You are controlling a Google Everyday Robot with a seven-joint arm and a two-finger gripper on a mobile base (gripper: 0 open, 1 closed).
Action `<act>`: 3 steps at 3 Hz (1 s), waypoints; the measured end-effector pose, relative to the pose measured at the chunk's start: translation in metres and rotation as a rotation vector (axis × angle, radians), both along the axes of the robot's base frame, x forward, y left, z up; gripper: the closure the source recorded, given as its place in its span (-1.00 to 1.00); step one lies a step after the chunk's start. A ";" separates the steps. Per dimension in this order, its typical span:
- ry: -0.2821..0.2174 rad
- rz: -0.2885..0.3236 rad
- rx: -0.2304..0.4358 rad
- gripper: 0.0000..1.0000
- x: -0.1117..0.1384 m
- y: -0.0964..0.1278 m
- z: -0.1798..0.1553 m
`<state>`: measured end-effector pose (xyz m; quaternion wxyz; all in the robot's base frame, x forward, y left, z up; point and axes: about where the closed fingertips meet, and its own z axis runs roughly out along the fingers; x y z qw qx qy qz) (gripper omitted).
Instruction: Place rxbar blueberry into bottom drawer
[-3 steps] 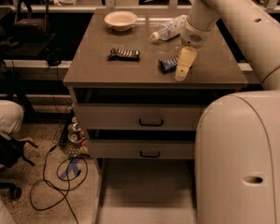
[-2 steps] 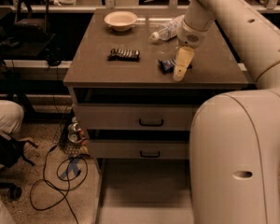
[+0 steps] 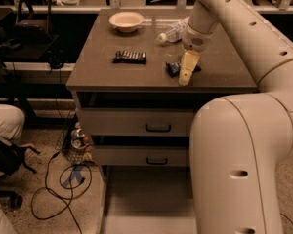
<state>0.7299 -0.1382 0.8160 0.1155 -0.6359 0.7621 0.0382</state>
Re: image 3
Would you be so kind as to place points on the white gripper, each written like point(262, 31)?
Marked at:
point(194, 41)

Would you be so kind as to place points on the blue rxbar blueberry wrapper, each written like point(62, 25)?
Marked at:
point(175, 69)

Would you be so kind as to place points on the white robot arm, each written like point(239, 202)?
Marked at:
point(236, 141)

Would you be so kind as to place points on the grey drawer cabinet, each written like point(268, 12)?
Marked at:
point(97, 82)

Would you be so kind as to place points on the grey top drawer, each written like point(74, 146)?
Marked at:
point(135, 122)

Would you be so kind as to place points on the grey middle drawer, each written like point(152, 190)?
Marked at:
point(140, 156)

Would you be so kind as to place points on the grey open bottom drawer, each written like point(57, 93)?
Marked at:
point(147, 200)

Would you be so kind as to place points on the clear plastic water bottle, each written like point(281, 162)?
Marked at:
point(174, 33)

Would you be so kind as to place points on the dark striped snack bar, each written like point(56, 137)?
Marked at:
point(130, 57)

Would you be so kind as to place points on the white bowl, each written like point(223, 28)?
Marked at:
point(126, 22)

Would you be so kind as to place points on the metal cans on floor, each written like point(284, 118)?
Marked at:
point(79, 140)

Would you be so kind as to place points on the person leg white trousers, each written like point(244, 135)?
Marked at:
point(12, 121)

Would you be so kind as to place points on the black chair base caster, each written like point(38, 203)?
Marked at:
point(14, 200)

